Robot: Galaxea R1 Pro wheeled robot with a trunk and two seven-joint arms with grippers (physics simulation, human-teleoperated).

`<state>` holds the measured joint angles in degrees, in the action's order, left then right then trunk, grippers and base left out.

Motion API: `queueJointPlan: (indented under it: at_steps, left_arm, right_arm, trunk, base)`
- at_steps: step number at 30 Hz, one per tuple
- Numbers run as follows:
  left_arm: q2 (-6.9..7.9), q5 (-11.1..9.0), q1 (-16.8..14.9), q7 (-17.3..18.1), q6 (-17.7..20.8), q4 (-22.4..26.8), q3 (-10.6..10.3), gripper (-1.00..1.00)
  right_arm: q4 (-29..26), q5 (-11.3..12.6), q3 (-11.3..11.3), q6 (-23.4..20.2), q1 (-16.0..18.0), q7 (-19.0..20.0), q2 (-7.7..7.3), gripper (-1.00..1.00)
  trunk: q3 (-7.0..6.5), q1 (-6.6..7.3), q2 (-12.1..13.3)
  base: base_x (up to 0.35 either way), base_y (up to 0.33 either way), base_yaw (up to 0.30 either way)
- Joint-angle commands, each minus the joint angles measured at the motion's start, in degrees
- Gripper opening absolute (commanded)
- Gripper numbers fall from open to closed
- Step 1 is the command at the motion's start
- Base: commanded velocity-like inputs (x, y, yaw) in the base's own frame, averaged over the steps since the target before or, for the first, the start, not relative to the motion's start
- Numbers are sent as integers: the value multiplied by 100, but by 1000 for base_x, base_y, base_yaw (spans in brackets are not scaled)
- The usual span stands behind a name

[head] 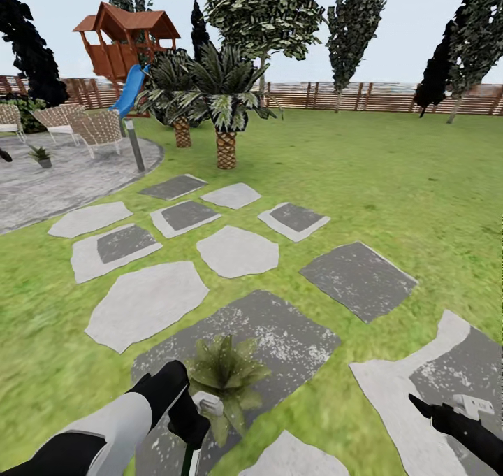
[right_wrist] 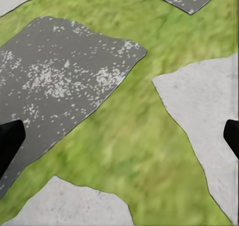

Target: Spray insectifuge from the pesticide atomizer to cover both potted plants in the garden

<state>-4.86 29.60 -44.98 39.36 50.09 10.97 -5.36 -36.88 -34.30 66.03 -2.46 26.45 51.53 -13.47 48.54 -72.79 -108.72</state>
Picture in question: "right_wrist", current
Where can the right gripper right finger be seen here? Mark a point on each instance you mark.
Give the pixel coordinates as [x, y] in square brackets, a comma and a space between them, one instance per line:
[231, 135]

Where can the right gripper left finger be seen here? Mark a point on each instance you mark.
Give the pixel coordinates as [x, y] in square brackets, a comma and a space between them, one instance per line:
[12, 135]

